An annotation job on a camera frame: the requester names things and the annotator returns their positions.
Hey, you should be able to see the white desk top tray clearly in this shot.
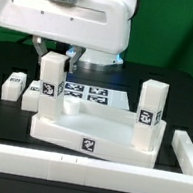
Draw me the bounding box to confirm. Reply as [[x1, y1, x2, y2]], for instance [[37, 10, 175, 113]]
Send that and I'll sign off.
[[30, 99, 166, 168]]

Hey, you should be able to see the white L-shaped obstacle fence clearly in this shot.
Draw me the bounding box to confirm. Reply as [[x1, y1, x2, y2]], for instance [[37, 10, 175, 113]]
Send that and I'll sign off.
[[0, 102, 193, 193]]

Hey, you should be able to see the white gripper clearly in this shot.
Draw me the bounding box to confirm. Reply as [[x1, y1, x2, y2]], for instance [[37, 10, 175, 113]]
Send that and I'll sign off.
[[0, 0, 137, 73]]

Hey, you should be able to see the white fiducial marker plate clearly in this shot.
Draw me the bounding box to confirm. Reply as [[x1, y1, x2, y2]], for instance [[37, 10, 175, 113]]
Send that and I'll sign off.
[[64, 82, 129, 110]]

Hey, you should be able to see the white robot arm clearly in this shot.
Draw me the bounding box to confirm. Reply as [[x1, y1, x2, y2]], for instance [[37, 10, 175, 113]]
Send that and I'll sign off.
[[0, 0, 140, 72]]

